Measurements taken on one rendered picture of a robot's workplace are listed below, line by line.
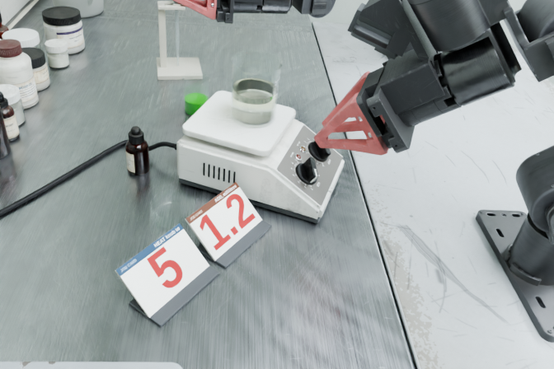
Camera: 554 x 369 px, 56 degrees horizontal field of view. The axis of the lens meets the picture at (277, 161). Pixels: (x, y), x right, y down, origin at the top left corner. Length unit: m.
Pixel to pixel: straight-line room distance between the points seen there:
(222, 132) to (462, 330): 0.36
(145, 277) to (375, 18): 0.34
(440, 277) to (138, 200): 0.38
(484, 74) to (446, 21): 0.06
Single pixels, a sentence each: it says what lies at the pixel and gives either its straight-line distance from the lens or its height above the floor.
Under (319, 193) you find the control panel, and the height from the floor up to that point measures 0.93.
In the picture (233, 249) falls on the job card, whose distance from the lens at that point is 0.61.
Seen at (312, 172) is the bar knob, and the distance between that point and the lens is 0.64.
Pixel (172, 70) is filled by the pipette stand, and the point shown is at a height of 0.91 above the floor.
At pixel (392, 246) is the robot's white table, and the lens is 0.66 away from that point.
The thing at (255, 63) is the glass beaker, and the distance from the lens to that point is 0.69.
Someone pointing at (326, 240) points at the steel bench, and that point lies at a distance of 0.64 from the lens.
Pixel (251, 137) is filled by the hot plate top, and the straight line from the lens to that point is 0.65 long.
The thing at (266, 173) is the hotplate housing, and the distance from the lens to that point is 0.63.
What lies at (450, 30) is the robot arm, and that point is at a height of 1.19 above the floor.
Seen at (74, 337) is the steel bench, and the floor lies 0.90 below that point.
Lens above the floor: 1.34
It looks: 35 degrees down
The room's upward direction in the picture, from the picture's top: 6 degrees clockwise
